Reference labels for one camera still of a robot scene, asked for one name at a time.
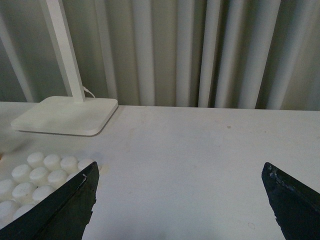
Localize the grey pleated curtain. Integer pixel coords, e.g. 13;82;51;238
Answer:
0;0;320;111

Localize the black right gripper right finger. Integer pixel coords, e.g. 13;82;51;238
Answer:
261;162;320;240

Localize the white desk lamp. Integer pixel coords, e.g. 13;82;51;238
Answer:
11;0;118;136

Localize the white studded base plate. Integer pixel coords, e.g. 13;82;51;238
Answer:
0;152;94;228

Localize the white lamp power cable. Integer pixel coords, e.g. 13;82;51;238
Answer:
82;85;96;99

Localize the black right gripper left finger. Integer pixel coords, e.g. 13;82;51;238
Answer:
0;162;100;240

